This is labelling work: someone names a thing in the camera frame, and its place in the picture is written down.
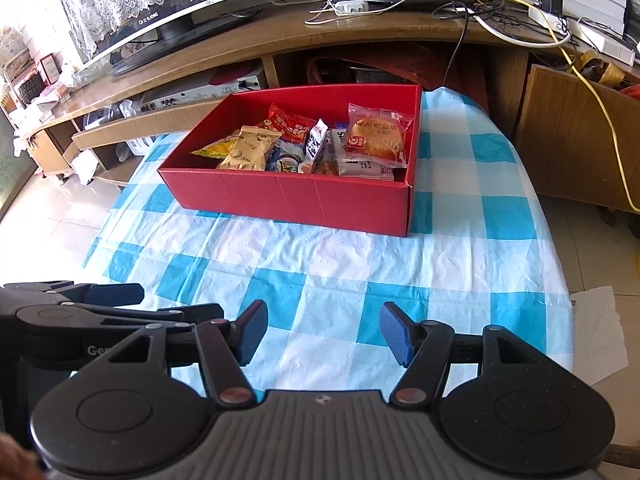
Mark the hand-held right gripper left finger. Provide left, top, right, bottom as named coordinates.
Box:
left=107, top=300, right=269, bottom=407

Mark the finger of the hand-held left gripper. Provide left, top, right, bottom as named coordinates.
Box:
left=99, top=303, right=227, bottom=334
left=2, top=280, right=147, bottom=307

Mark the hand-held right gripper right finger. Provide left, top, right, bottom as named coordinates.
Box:
left=380, top=302, right=543, bottom=407

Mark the red cardboard box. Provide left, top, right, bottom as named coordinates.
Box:
left=157, top=85, right=423, bottom=238

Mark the yellow peach snack packet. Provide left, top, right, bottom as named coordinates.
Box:
left=190, top=130, right=242, bottom=160

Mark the white spicy strip packet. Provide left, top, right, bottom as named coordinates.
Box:
left=330, top=129, right=396, bottom=178

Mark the tan snack packet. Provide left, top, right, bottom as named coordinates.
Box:
left=219, top=125, right=283, bottom=172

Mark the blue snack packet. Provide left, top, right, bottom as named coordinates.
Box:
left=267, top=140, right=307, bottom=173

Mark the red clear pastry packet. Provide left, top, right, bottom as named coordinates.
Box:
left=341, top=102, right=415, bottom=166

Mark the white packet with red print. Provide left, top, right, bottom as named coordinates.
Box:
left=299, top=119, right=330, bottom=173

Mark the red gummy candy packet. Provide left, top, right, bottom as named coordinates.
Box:
left=257, top=102, right=321, bottom=146

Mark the blue white checked tablecloth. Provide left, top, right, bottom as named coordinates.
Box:
left=82, top=87, right=576, bottom=396

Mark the white bag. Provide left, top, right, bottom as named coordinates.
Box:
left=72, top=152, right=99, bottom=184

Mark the white printed carton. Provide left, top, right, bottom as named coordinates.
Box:
left=126, top=135, right=166, bottom=157

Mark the clear plastic bag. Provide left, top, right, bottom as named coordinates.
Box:
left=84, top=101, right=136, bottom=128

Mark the white paper sheet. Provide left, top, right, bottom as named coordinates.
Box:
left=570, top=285, right=629, bottom=386

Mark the silver AV player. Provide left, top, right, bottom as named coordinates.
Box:
left=140, top=76, right=265, bottom=113

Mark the red framed picture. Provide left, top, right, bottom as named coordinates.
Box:
left=39, top=52, right=60, bottom=87

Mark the brown cardboard box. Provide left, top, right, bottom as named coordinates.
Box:
left=515, top=64, right=640, bottom=213

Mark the wooden TV stand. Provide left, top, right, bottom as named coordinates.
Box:
left=22, top=0, right=571, bottom=188

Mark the long white power strip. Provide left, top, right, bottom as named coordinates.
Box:
left=575, top=17, right=636, bottom=66

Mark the black cable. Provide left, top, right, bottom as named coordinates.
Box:
left=440, top=2, right=472, bottom=90

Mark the yellow cable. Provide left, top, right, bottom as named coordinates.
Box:
left=387, top=0, right=640, bottom=213

